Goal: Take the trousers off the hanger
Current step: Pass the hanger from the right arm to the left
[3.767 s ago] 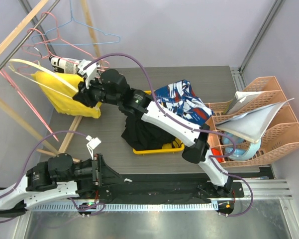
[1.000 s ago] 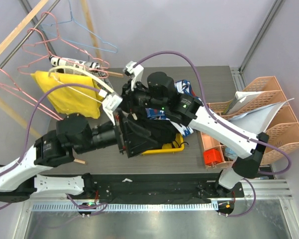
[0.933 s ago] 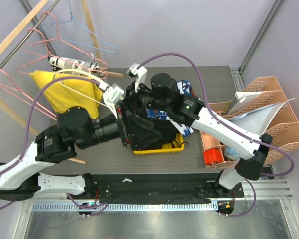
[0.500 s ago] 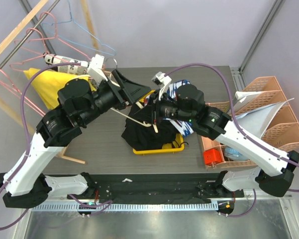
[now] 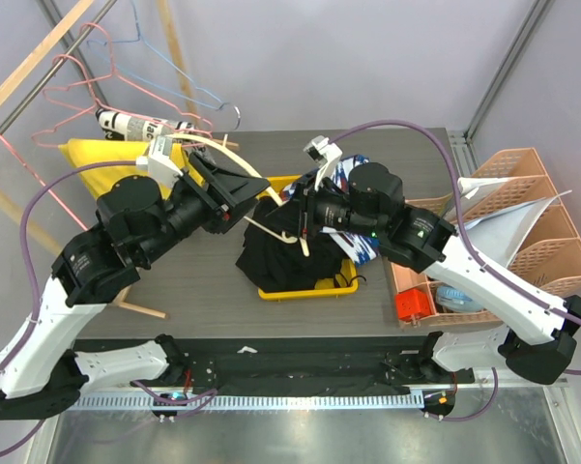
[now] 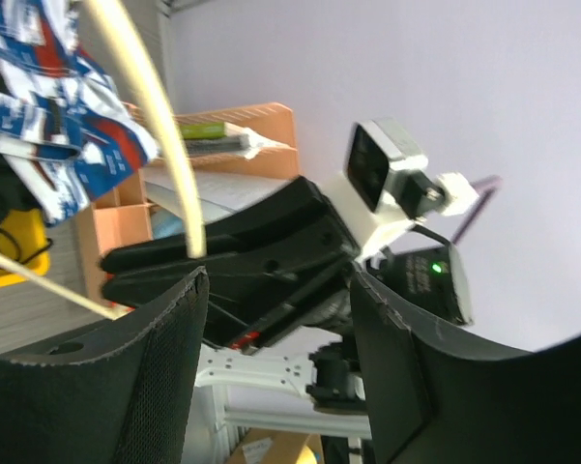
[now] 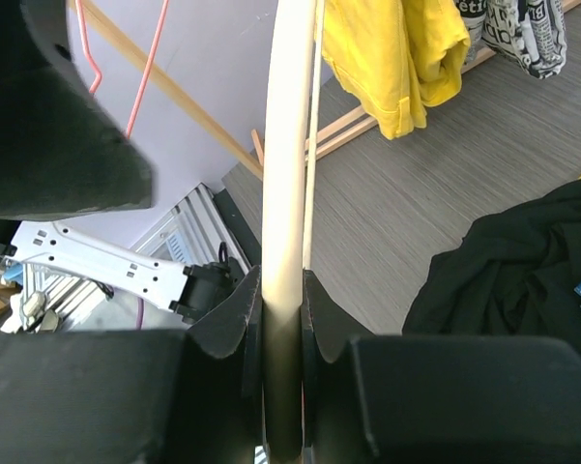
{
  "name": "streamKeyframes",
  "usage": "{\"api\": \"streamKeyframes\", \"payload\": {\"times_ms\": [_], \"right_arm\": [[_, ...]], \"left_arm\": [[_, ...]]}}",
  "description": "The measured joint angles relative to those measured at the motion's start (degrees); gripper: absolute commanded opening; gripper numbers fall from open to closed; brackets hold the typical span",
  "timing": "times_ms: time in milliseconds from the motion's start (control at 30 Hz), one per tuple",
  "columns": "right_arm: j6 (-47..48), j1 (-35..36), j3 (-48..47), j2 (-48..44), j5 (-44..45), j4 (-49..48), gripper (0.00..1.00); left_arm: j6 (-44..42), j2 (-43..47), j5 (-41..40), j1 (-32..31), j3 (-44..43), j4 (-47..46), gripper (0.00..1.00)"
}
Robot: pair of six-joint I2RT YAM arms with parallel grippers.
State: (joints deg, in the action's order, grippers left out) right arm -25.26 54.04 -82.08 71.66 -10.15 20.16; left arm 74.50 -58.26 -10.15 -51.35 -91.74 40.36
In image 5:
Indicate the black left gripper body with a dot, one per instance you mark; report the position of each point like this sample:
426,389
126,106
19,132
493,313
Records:
217,218

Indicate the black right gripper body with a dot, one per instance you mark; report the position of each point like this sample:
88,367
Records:
322,208

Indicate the cream plastic hanger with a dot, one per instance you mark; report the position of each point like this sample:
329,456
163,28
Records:
193,135

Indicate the black trousers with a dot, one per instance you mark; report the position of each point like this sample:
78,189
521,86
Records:
277,267

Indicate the pink wire hanger with newsprint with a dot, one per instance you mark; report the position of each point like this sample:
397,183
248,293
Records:
41,137

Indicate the blue white patterned garment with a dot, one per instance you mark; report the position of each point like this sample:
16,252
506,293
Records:
359,249

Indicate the newspaper print trousers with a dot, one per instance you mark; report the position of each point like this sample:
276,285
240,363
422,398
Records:
120,126

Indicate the yellow garment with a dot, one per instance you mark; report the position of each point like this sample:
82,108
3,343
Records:
79,152

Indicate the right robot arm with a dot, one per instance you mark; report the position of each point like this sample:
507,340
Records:
536,338

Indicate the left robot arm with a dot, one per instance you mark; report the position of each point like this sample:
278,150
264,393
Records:
41,375

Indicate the yellow plastic tray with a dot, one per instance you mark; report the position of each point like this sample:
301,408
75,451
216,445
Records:
346,282

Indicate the peach compartment desk organizer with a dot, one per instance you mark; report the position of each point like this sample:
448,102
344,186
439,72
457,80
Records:
404,279

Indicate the orange cube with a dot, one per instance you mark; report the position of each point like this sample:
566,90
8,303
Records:
413,305

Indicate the light blue headphones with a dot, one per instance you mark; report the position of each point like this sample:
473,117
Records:
455,300

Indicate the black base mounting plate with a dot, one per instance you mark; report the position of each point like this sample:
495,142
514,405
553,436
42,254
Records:
303,367

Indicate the white papers in rack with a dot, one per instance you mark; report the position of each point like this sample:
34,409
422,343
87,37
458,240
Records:
500,213

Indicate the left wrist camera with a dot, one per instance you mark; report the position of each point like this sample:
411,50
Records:
160,165

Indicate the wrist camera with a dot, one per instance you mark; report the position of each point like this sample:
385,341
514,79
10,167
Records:
326,155
160,165

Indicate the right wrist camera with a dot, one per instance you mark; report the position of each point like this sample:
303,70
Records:
326,155

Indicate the wooden clothes rack frame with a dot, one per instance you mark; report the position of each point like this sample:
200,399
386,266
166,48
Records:
25,41

